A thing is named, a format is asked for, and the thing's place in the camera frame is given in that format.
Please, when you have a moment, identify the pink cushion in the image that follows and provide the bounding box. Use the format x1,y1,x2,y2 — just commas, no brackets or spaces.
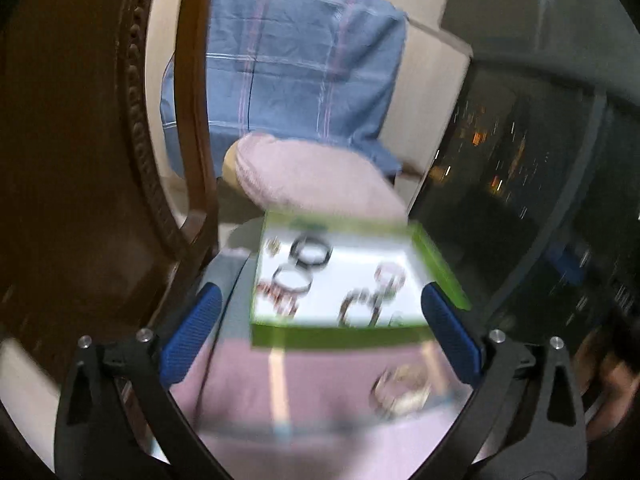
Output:
222,132,410,225

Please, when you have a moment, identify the brown wooden bead bracelet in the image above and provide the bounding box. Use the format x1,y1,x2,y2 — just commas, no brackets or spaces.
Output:
337,287,383,330

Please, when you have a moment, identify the pink crystal bead bracelet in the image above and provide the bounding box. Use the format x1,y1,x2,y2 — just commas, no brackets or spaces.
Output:
374,261,407,298

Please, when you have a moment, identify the green cardboard box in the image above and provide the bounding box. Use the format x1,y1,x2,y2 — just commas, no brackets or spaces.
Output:
249,210,472,349

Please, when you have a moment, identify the glass balcony window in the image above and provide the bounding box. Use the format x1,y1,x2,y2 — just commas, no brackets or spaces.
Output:
407,0,640,411

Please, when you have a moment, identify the blue plaid cloth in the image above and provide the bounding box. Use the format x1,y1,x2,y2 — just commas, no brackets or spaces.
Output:
160,0,410,181

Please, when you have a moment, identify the carved wooden chair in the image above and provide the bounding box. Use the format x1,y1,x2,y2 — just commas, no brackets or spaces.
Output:
0,0,223,371

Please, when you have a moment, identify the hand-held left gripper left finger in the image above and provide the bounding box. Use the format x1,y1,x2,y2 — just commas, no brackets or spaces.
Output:
52,282,224,480

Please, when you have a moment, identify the clear bangle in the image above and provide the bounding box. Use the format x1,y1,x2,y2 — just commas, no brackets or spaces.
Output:
369,365,434,418

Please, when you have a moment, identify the silver bangle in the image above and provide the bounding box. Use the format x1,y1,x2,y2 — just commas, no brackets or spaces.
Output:
272,264,314,295

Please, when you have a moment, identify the pink flower bead bracelet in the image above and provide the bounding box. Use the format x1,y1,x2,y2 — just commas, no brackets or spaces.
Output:
256,282,301,317

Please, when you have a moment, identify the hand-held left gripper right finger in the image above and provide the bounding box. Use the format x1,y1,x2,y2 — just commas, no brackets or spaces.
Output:
420,282,589,480

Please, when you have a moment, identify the black bead bracelet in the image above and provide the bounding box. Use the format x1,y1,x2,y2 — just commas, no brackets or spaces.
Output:
290,235,334,272

